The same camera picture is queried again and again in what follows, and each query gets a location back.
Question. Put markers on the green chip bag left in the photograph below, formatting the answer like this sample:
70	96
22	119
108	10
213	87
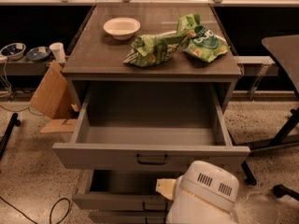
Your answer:
149	50

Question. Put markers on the white paper cup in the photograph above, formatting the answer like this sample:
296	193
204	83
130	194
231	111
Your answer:
57	49

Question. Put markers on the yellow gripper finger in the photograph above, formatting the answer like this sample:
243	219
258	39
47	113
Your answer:
166	187

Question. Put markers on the green chip bag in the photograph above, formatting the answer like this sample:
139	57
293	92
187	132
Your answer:
149	50
199	41

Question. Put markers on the dark side table top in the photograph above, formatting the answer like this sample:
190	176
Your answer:
285	51

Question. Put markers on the brown cardboard box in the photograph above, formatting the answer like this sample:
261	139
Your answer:
54	99

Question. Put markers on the black chair base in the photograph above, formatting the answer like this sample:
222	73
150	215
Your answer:
269	132

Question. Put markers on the grey bottom drawer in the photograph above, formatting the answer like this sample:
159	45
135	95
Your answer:
128	217

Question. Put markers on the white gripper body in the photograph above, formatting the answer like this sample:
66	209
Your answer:
209	181

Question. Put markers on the green chip bag right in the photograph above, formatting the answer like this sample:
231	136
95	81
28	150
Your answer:
199	41

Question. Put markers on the grey top drawer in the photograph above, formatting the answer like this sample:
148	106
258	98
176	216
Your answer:
149	126

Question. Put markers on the grey drawer cabinet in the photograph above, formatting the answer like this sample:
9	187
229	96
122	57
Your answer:
98	56

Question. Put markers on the grey drawer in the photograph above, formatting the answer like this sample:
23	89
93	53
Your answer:
149	126
123	191
128	217

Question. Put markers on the black stand leg left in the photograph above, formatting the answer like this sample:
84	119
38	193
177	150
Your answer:
14	122

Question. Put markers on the grey middle drawer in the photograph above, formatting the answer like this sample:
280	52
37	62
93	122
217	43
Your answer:
123	191

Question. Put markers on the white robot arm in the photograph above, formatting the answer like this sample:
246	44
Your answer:
188	211

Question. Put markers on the blue white bowl far left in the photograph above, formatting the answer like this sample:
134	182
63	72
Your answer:
13	51

